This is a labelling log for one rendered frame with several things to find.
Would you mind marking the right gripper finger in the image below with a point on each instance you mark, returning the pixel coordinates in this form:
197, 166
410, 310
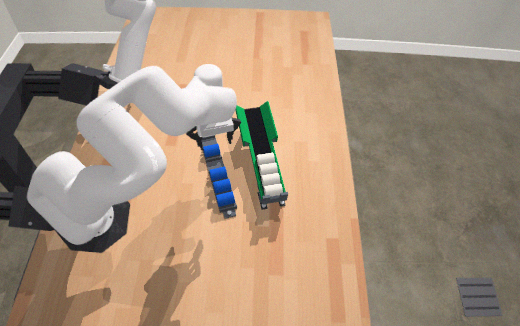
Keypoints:
236, 122
195, 136

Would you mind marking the white cylinder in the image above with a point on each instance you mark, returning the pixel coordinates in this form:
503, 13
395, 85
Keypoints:
273, 190
266, 169
270, 179
265, 158

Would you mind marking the blue cylinder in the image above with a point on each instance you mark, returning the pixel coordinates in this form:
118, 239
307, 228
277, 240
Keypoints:
211, 150
225, 199
222, 186
218, 173

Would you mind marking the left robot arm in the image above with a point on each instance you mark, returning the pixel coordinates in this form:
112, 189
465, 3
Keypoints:
133, 36

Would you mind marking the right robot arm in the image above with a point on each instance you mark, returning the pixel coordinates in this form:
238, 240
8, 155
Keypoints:
80, 196

